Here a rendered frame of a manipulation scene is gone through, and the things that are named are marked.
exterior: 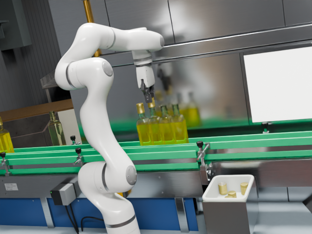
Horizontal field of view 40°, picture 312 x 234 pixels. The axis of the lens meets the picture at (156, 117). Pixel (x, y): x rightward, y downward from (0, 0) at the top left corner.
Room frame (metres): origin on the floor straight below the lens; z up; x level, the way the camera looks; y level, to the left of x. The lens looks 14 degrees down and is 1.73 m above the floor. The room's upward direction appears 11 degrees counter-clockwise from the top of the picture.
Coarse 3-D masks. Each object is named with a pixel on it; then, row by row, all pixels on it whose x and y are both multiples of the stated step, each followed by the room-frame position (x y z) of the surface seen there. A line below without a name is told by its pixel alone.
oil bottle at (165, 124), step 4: (168, 116) 1.90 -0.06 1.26; (160, 120) 1.89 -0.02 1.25; (164, 120) 1.88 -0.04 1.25; (168, 120) 1.88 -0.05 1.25; (160, 124) 1.89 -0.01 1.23; (164, 124) 1.88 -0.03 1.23; (168, 124) 1.88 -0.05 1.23; (160, 128) 1.89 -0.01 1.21; (164, 128) 1.88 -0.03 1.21; (168, 128) 1.88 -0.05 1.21; (164, 132) 1.89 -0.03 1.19; (168, 132) 1.88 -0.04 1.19; (164, 136) 1.89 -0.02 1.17; (168, 136) 1.88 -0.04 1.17; (172, 136) 1.88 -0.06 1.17; (164, 140) 1.89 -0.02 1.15; (168, 140) 1.88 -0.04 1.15; (172, 140) 1.88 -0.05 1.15; (164, 144) 1.89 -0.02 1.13
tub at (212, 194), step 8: (216, 176) 1.70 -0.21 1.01; (224, 176) 1.69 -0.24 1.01; (232, 176) 1.67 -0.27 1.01; (240, 176) 1.66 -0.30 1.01; (248, 176) 1.65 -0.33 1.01; (216, 184) 1.68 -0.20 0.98; (232, 184) 1.67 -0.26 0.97; (248, 184) 1.56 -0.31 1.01; (208, 192) 1.58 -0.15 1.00; (216, 192) 1.66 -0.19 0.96; (240, 192) 1.65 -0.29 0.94; (248, 192) 1.50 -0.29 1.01; (208, 200) 1.50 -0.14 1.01; (216, 200) 1.49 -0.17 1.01; (224, 200) 1.48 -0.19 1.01; (232, 200) 1.46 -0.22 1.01; (240, 200) 1.45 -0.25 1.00
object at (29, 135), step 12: (12, 120) 4.85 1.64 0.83; (24, 120) 4.85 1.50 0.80; (36, 120) 4.86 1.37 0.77; (48, 120) 4.87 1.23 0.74; (12, 132) 4.85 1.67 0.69; (24, 132) 4.85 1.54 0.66; (36, 132) 4.86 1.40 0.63; (48, 132) 4.15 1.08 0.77; (24, 144) 3.96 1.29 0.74; (36, 144) 3.97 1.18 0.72; (48, 144) 4.01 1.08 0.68
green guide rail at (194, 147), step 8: (48, 152) 2.12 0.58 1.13; (56, 152) 2.10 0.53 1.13; (64, 152) 2.08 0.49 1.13; (72, 152) 2.06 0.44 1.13; (88, 152) 2.02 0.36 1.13; (96, 152) 2.00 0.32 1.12; (128, 152) 1.93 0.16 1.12; (136, 152) 1.91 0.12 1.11; (144, 152) 1.90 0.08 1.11; (200, 160) 1.79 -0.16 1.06
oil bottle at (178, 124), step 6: (180, 114) 1.89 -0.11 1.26; (174, 120) 1.86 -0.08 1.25; (180, 120) 1.85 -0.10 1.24; (174, 126) 1.87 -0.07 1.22; (180, 126) 1.85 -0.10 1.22; (186, 126) 1.89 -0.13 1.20; (174, 132) 1.87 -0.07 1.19; (180, 132) 1.86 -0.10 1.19; (186, 132) 1.88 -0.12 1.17; (174, 138) 1.87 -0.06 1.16; (180, 138) 1.86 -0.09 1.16; (186, 138) 1.87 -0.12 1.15
